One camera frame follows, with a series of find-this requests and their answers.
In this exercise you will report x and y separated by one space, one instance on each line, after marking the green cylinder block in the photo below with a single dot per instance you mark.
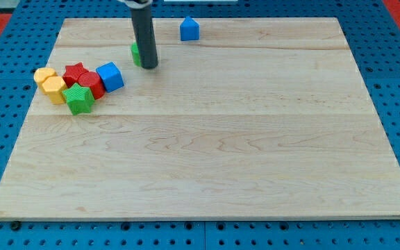
135 54

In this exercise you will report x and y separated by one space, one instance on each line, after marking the blue triangle block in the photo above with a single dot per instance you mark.
189 29

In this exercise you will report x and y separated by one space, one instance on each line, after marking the wooden board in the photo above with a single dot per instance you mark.
261 119

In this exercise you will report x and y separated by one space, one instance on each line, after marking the blue cube block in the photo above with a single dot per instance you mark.
110 76

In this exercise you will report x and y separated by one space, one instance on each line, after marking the red cylinder block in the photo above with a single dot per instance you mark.
93 81

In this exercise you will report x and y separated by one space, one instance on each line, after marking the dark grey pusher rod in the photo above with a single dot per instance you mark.
144 33

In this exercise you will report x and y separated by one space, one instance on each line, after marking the green star block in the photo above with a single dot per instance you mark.
79 99

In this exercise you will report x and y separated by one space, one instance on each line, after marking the red star block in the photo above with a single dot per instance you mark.
73 73

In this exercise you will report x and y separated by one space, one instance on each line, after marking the yellow hexagon block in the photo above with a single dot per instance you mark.
53 88

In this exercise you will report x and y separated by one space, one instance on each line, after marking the yellow heart block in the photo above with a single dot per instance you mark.
41 75

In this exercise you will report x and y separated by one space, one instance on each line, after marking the blue perforated base mat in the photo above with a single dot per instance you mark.
27 41

